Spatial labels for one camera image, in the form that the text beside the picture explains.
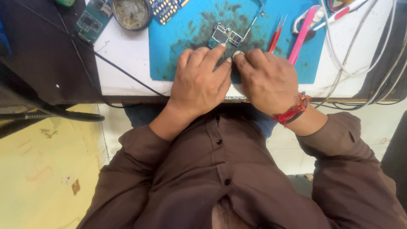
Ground black hose with metal spring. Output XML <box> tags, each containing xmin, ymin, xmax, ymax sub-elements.
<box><xmin>0</xmin><ymin>81</ymin><xmax>106</xmax><ymax>123</ymax></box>

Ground person's left hand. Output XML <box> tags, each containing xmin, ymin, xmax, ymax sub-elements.
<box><xmin>167</xmin><ymin>43</ymin><xmax>233</xmax><ymax>121</ymax></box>

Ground brown shirt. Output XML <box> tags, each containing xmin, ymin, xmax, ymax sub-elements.
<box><xmin>76</xmin><ymin>106</ymin><xmax>407</xmax><ymax>229</ymax></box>

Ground green circuit board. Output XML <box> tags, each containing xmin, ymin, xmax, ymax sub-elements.
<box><xmin>75</xmin><ymin>0</ymin><xmax>114</xmax><ymax>44</ymax></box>

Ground phone circuit board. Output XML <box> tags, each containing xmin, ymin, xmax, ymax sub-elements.
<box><xmin>206</xmin><ymin>0</ymin><xmax>267</xmax><ymax>61</ymax></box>

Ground blue work mat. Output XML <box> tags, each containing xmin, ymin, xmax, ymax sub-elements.
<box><xmin>148</xmin><ymin>0</ymin><xmax>328</xmax><ymax>85</ymax></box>

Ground blue object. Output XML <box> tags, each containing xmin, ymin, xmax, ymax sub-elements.
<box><xmin>0</xmin><ymin>17</ymin><xmax>13</xmax><ymax>58</ymax></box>

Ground white cable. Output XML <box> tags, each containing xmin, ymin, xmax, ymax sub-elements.
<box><xmin>320</xmin><ymin>0</ymin><xmax>398</xmax><ymax>78</ymax></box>

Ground red thread bracelet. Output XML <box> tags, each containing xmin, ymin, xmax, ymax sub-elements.
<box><xmin>272</xmin><ymin>92</ymin><xmax>312</xmax><ymax>128</ymax></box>

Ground thin black cable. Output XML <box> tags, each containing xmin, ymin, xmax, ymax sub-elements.
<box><xmin>56</xmin><ymin>11</ymin><xmax>142</xmax><ymax>109</ymax></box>

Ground white and red tool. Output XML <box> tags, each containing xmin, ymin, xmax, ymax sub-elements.
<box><xmin>312</xmin><ymin>0</ymin><xmax>370</xmax><ymax>31</ymax></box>

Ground white plastic bottle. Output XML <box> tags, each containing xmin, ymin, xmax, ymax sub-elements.
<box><xmin>291</xmin><ymin>8</ymin><xmax>325</xmax><ymax>35</ymax></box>

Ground person's right hand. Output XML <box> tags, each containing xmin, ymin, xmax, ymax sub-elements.
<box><xmin>232</xmin><ymin>49</ymin><xmax>301</xmax><ymax>117</ymax></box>

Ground pink plastic pry tool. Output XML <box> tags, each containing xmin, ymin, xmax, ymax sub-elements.
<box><xmin>288</xmin><ymin>5</ymin><xmax>322</xmax><ymax>66</ymax></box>

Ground grey cable bundle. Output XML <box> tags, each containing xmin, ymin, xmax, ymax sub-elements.
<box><xmin>310</xmin><ymin>19</ymin><xmax>407</xmax><ymax>111</ymax></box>

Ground red tweezers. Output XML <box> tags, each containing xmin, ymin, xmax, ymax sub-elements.
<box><xmin>267</xmin><ymin>15</ymin><xmax>287</xmax><ymax>53</ymax></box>

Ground round metal flux tin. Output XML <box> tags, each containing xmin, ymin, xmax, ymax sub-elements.
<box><xmin>112</xmin><ymin>0</ymin><xmax>153</xmax><ymax>32</ymax></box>

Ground blue gold-dotted stencil board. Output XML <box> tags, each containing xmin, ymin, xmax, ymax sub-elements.
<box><xmin>149</xmin><ymin>0</ymin><xmax>191</xmax><ymax>25</ymax></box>

